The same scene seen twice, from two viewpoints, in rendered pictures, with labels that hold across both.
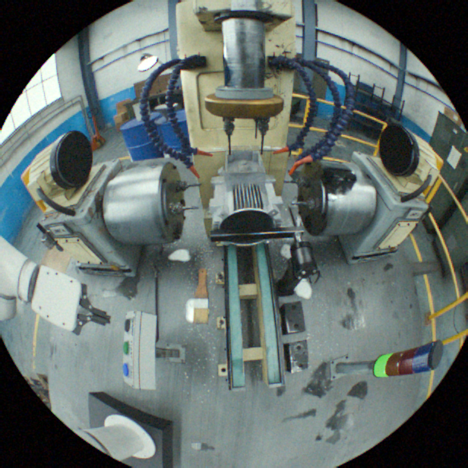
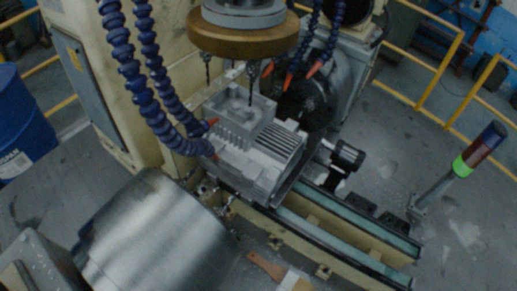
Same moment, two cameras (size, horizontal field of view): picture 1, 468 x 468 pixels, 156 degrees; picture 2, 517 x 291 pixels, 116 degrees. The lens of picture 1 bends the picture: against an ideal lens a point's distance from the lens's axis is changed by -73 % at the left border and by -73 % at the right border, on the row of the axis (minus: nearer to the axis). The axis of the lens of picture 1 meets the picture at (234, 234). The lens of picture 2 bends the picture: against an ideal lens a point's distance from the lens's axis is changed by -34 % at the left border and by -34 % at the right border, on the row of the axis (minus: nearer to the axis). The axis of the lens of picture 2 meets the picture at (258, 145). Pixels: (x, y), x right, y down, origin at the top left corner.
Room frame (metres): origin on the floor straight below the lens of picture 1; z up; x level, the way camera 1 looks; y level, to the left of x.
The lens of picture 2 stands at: (0.22, 0.27, 1.47)
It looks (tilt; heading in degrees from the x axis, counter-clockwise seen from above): 51 degrees down; 299
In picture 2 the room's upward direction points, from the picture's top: 7 degrees clockwise
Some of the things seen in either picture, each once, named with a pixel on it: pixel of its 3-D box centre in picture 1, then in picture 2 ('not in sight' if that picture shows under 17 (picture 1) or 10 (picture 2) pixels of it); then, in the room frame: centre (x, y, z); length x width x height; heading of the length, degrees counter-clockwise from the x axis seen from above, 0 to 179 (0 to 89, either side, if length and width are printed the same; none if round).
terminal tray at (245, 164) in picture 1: (244, 170); (239, 116); (0.44, -0.03, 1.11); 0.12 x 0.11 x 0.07; 1
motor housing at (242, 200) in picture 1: (244, 203); (252, 151); (0.40, -0.04, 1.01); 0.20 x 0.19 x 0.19; 1
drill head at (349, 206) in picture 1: (340, 197); (311, 80); (0.41, -0.37, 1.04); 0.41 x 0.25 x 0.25; 91
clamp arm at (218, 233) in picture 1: (257, 234); (300, 168); (0.29, -0.06, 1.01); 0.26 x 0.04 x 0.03; 91
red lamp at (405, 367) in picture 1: (412, 361); (483, 145); (-0.13, -0.34, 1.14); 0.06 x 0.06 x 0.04
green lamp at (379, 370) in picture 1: (387, 365); (463, 165); (-0.13, -0.34, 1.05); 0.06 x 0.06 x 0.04
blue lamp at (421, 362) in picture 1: (427, 357); (493, 135); (-0.13, -0.34, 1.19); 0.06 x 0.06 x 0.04
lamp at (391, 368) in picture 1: (399, 363); (473, 156); (-0.13, -0.34, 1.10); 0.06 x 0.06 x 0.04
